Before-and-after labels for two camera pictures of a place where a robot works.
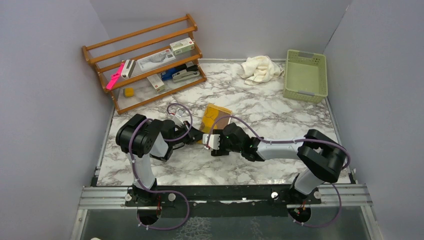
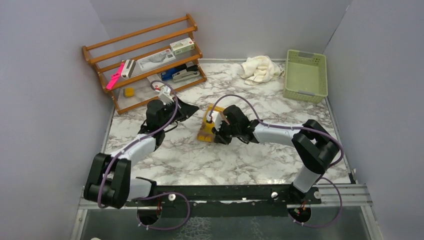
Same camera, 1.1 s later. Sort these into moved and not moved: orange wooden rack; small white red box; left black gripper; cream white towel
Moved: left black gripper
Not moved: orange wooden rack; small white red box; cream white towel
